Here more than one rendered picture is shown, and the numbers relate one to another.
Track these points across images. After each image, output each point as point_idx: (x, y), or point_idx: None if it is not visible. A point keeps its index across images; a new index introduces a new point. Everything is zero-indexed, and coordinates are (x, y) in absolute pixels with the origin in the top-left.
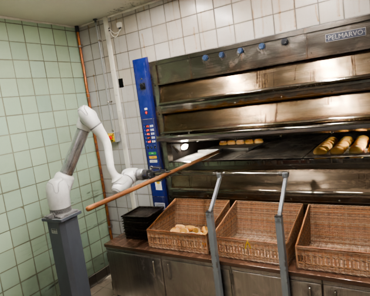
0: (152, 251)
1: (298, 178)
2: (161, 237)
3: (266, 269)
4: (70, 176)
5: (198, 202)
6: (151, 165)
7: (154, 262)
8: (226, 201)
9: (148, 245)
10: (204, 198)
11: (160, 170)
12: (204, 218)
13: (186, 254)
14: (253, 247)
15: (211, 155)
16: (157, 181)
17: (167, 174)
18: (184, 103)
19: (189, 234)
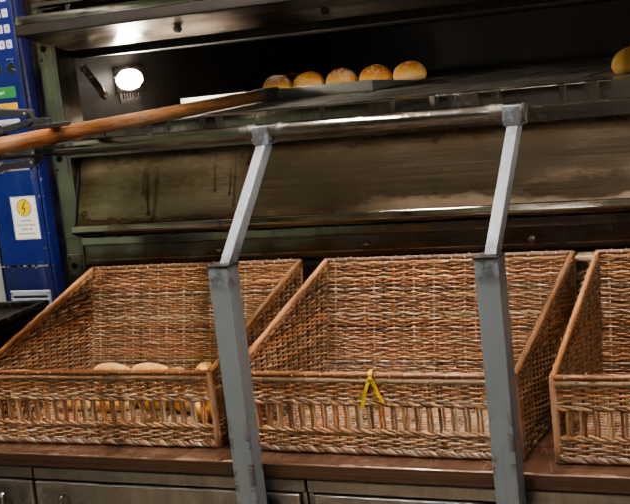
0: (0, 454)
1: (556, 159)
2: (36, 397)
3: (443, 475)
4: None
5: (183, 275)
6: None
7: (8, 496)
8: (289, 265)
9: None
10: (206, 260)
11: (26, 119)
12: (204, 336)
13: (134, 451)
14: (392, 400)
15: (233, 104)
16: (17, 165)
17: (55, 133)
18: None
19: (145, 372)
